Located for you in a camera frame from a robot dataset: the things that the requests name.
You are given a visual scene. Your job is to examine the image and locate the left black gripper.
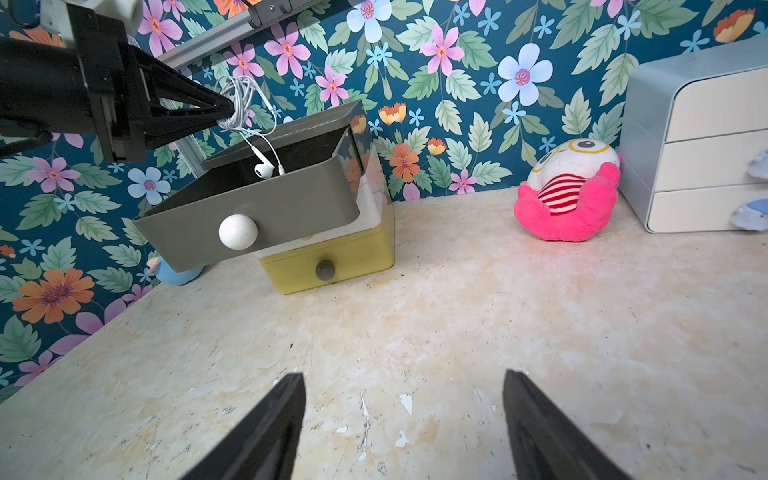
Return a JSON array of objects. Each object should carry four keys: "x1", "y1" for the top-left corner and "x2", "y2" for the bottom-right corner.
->
[{"x1": 74, "y1": 34, "x2": 234, "y2": 162}]

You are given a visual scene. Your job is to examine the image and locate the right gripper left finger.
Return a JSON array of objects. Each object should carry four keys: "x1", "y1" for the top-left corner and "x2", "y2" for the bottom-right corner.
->
[{"x1": 184, "y1": 373, "x2": 306, "y2": 479}]

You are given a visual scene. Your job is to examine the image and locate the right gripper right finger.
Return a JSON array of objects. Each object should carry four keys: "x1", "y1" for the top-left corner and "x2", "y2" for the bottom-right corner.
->
[{"x1": 502, "y1": 370, "x2": 630, "y2": 480}]

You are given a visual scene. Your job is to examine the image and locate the white earphones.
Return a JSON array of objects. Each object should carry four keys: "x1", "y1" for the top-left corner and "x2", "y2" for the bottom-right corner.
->
[{"x1": 217, "y1": 76, "x2": 286, "y2": 180}]

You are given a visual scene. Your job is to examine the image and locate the grey top drawer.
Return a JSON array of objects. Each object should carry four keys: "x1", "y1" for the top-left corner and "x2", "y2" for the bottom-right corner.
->
[{"x1": 133, "y1": 101, "x2": 365, "y2": 271}]

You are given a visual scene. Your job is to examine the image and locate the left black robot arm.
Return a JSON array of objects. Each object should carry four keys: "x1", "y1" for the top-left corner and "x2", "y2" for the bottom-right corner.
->
[{"x1": 1, "y1": 1, "x2": 235, "y2": 163}]

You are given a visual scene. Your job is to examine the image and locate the three-tier colored drawer cabinet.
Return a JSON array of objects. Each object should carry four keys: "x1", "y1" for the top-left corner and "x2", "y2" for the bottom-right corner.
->
[{"x1": 135, "y1": 101, "x2": 395, "y2": 295}]

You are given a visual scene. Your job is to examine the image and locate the white blue drawer cabinet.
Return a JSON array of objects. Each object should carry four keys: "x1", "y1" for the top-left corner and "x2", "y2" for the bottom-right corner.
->
[{"x1": 618, "y1": 36, "x2": 767, "y2": 233}]

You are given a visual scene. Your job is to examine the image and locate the pink pig plush toy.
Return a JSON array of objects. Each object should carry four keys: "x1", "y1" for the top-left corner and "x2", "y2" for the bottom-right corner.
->
[{"x1": 147, "y1": 257, "x2": 203, "y2": 286}]

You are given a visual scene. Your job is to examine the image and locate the pink white plush toy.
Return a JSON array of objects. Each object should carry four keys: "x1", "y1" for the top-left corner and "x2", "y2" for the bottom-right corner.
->
[{"x1": 514, "y1": 138, "x2": 621, "y2": 242}]

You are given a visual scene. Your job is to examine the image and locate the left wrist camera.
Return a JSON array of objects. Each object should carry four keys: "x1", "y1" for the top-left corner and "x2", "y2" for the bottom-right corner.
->
[{"x1": 39, "y1": 0, "x2": 144, "y2": 47}]

